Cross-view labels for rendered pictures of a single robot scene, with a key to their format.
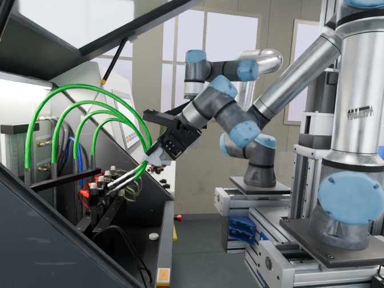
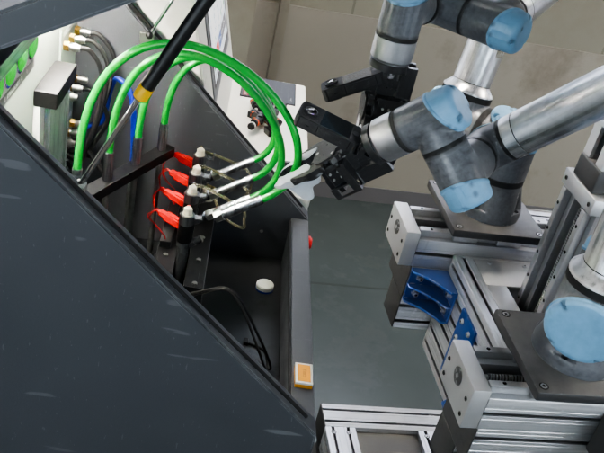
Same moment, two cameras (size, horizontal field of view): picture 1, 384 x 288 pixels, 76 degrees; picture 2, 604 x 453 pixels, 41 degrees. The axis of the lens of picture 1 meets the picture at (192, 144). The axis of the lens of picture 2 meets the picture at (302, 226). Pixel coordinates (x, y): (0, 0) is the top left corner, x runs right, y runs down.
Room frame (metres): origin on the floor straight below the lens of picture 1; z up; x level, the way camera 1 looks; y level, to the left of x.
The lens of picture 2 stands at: (-0.49, 0.18, 1.87)
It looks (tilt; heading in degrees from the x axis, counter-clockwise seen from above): 31 degrees down; 356
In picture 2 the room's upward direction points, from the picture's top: 13 degrees clockwise
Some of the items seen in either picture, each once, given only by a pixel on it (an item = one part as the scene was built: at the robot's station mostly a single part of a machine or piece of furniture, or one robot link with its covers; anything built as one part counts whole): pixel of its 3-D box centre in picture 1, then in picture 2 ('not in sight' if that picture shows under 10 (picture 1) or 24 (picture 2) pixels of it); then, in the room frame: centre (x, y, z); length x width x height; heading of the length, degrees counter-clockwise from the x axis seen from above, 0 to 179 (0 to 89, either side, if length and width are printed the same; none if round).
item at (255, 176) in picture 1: (260, 172); (492, 189); (1.14, -0.33, 1.09); 0.15 x 0.15 x 0.10
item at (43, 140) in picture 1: (47, 142); (74, 85); (0.98, 0.58, 1.20); 0.13 x 0.03 x 0.31; 4
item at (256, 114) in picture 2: (157, 166); (268, 111); (1.50, 0.21, 1.01); 0.23 x 0.11 x 0.06; 4
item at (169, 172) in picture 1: (156, 174); (265, 132); (1.47, 0.20, 0.96); 0.70 x 0.22 x 0.03; 4
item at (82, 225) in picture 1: (104, 227); (182, 264); (0.88, 0.31, 0.91); 0.34 x 0.10 x 0.15; 4
